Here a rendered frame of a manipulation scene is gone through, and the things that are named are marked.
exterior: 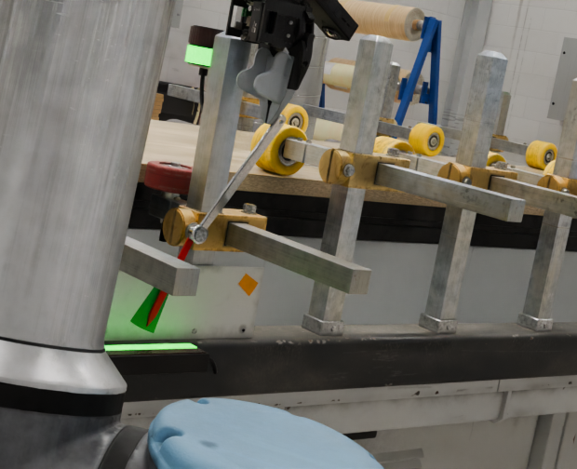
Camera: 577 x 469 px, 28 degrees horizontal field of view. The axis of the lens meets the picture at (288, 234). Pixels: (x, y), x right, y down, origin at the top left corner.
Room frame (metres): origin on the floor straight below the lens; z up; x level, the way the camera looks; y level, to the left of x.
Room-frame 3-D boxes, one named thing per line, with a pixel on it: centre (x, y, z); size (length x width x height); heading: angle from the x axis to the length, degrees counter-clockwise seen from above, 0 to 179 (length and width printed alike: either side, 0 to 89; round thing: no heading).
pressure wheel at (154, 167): (1.65, 0.18, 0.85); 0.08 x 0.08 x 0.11
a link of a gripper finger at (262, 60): (1.48, 0.07, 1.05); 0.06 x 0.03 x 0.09; 131
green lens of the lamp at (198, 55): (1.56, 0.15, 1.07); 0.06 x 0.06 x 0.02
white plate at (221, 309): (1.48, 0.12, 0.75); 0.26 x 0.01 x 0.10; 131
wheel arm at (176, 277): (1.34, 0.24, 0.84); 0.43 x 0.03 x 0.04; 41
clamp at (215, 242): (1.54, 0.10, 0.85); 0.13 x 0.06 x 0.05; 131
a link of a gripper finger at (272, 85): (1.45, 0.05, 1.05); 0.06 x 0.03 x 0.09; 131
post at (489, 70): (1.85, -0.26, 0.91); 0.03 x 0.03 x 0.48; 41
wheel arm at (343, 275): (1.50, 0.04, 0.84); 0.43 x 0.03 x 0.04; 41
